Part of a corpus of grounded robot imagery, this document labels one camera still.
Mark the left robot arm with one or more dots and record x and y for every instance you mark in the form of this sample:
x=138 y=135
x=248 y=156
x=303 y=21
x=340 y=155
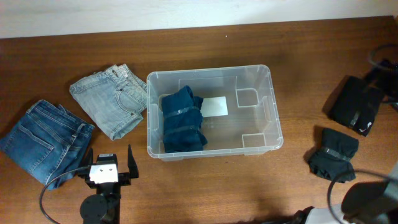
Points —
x=104 y=206

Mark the light blue jeans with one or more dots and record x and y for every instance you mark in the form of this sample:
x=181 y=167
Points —
x=113 y=98

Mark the clear plastic storage container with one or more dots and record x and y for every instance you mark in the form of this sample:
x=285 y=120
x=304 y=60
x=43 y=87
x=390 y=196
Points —
x=252 y=125

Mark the black garment taped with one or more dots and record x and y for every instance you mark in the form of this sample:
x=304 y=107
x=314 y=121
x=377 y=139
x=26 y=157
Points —
x=334 y=156

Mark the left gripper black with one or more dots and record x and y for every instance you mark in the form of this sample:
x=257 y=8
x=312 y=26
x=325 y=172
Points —
x=125 y=178

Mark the black garment with logo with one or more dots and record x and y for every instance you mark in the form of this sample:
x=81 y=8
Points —
x=357 y=105

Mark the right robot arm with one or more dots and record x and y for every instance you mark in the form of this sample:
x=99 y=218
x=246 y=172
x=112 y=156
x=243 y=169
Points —
x=370 y=202

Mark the dark blue folded jeans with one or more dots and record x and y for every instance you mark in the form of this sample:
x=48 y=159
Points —
x=48 y=142

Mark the teal blue garment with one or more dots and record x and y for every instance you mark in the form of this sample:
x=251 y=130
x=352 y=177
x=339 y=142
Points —
x=182 y=122

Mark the white label in container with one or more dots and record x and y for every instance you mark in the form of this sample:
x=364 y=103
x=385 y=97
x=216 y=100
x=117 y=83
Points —
x=215 y=106

